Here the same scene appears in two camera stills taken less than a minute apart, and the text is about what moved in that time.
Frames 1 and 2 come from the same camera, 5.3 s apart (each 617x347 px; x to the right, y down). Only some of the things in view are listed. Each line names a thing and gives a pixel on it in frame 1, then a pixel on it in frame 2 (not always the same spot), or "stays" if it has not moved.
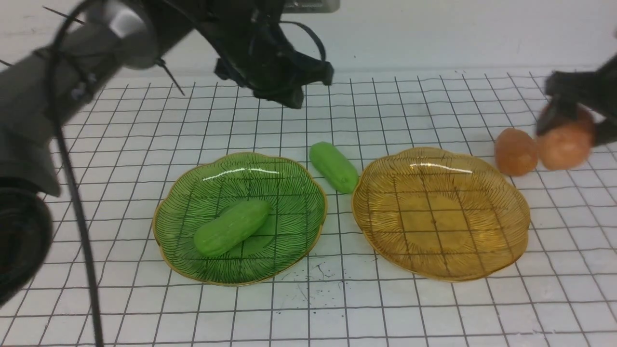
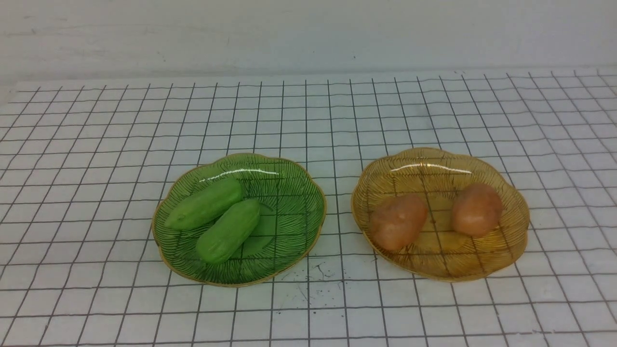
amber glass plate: (441, 215) stays
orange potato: (567, 145) -> (476, 209)
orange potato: (516, 152) -> (397, 220)
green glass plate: (197, 193) stays
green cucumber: (334, 166) -> (203, 203)
